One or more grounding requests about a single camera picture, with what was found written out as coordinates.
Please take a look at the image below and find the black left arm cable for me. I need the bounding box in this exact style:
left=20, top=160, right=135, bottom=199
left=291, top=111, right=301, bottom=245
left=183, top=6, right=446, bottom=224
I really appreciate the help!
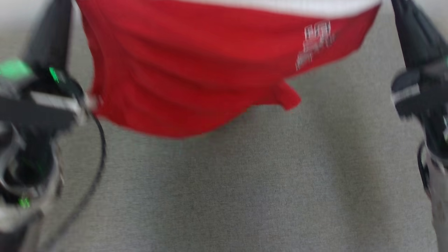
left=42, top=114, right=107, bottom=252

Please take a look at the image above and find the black right camera cable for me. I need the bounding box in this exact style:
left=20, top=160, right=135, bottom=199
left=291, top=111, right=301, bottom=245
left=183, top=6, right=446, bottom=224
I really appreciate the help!
left=416, top=142, right=432, bottom=198

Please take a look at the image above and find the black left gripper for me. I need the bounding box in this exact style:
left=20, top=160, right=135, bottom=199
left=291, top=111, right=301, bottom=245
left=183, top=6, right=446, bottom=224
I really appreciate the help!
left=0, top=0, right=90, bottom=132

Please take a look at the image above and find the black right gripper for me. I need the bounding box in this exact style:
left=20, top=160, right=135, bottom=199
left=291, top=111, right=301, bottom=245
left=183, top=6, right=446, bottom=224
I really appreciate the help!
left=390, top=0, right=448, bottom=120

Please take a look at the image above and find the red and white jersey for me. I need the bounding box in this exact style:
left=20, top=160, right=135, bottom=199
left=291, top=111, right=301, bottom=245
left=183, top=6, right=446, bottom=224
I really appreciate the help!
left=75, top=0, right=382, bottom=139

